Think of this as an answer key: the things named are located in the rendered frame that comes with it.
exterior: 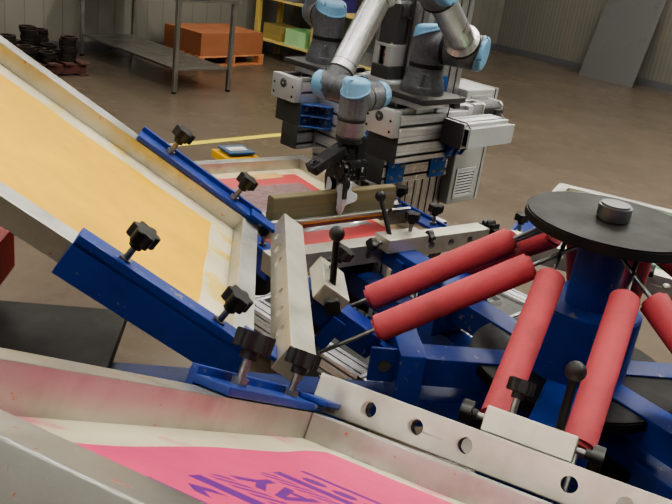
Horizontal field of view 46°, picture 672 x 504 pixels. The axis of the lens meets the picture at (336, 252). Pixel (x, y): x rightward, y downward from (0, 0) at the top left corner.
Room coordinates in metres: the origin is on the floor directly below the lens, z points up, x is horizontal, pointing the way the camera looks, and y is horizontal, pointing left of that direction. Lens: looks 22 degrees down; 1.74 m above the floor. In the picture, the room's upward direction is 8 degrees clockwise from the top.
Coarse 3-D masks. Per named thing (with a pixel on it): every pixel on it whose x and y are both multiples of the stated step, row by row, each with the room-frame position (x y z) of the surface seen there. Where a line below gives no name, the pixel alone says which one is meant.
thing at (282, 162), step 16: (208, 160) 2.49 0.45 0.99; (224, 160) 2.51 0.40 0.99; (240, 160) 2.54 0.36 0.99; (256, 160) 2.57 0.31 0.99; (272, 160) 2.60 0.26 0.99; (288, 160) 2.64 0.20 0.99; (304, 160) 2.65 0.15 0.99; (320, 176) 2.56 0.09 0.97; (400, 224) 2.21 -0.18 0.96; (416, 224) 2.16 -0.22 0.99
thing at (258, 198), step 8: (232, 184) 2.38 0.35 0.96; (248, 192) 2.33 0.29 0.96; (256, 192) 2.34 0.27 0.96; (248, 200) 2.25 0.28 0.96; (256, 200) 2.26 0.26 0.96; (264, 200) 2.27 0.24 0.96; (264, 208) 2.20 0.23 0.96; (304, 232) 2.06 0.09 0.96; (312, 232) 2.06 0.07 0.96; (320, 232) 2.07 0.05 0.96; (304, 240) 2.00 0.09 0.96; (312, 240) 2.00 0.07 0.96; (320, 240) 2.01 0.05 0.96; (328, 240) 2.02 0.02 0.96
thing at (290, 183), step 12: (264, 180) 2.47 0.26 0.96; (276, 180) 2.49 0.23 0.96; (288, 180) 2.51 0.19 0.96; (300, 180) 2.53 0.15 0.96; (264, 192) 2.35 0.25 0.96; (276, 192) 2.37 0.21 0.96; (288, 192) 2.38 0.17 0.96; (348, 228) 2.14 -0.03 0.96; (360, 228) 2.15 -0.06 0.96; (372, 228) 2.17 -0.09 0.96; (384, 228) 2.18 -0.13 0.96
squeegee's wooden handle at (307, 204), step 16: (304, 192) 2.01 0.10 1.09; (320, 192) 2.02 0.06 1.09; (336, 192) 2.05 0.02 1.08; (368, 192) 2.11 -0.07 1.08; (272, 208) 1.93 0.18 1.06; (288, 208) 1.96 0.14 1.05; (304, 208) 1.99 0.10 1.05; (320, 208) 2.02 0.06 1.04; (352, 208) 2.08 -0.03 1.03; (368, 208) 2.12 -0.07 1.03
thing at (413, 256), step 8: (384, 256) 1.82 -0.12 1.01; (392, 256) 1.80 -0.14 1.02; (400, 256) 1.78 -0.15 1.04; (408, 256) 1.77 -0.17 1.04; (416, 256) 1.78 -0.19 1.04; (424, 256) 1.78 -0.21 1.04; (384, 264) 1.82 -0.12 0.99; (392, 264) 1.79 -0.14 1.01; (408, 264) 1.75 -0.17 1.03; (416, 264) 1.73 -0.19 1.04
